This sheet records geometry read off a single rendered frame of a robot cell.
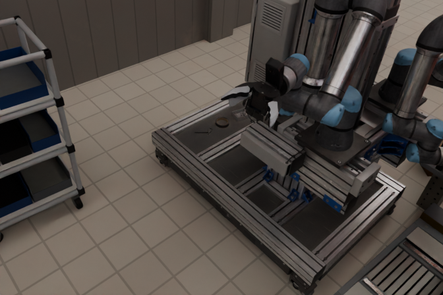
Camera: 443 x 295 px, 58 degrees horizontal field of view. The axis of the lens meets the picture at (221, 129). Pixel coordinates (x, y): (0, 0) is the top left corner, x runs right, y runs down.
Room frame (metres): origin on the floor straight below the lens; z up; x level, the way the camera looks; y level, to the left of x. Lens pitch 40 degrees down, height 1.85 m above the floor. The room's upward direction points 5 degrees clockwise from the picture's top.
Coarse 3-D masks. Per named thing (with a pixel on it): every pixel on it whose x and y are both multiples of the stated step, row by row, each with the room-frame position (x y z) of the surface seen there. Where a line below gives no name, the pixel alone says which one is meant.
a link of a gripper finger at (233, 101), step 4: (236, 88) 0.90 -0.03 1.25; (240, 88) 0.91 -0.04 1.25; (244, 88) 0.91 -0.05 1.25; (248, 88) 0.91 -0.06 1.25; (228, 92) 0.88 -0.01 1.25; (232, 92) 0.88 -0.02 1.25; (236, 92) 0.89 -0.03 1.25; (240, 92) 0.89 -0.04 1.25; (244, 92) 0.89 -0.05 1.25; (248, 92) 0.90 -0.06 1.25; (224, 96) 0.87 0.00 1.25; (228, 96) 0.87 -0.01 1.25; (232, 96) 0.88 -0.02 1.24; (236, 96) 0.88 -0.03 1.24; (240, 96) 0.89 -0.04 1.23; (244, 96) 0.89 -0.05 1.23; (248, 96) 0.91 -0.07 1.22; (232, 100) 0.89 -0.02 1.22; (236, 100) 0.90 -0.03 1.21; (232, 104) 0.90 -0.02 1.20; (236, 104) 0.90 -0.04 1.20
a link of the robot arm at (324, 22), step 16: (320, 0) 1.28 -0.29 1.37; (336, 0) 1.25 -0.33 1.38; (352, 0) 1.22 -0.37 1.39; (320, 16) 1.29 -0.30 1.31; (336, 16) 1.26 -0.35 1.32; (320, 32) 1.28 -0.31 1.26; (336, 32) 1.28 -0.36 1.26; (320, 48) 1.27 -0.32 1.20; (320, 64) 1.27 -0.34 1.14; (304, 80) 1.28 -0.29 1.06; (320, 80) 1.27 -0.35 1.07
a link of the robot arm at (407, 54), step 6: (408, 48) 1.64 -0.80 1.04; (402, 54) 1.58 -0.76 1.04; (408, 54) 1.58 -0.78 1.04; (414, 54) 1.58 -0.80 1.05; (396, 60) 1.59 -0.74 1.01; (402, 60) 1.56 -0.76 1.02; (408, 60) 1.55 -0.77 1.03; (396, 66) 1.57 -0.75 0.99; (402, 66) 1.55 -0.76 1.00; (408, 66) 1.54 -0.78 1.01; (390, 72) 1.60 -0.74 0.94; (396, 72) 1.56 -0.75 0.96; (402, 72) 1.55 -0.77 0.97; (390, 78) 1.58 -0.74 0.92; (396, 78) 1.55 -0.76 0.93; (402, 78) 1.54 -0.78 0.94
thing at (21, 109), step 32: (32, 32) 1.59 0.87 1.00; (0, 64) 1.32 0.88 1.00; (32, 64) 1.56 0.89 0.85; (0, 96) 1.38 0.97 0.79; (32, 96) 1.41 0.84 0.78; (0, 128) 1.46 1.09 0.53; (32, 128) 1.51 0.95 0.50; (64, 128) 1.43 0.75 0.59; (0, 160) 1.29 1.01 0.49; (32, 160) 1.33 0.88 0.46; (0, 192) 1.34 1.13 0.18; (32, 192) 1.35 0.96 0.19; (64, 192) 1.40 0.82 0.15; (0, 224) 1.18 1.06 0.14
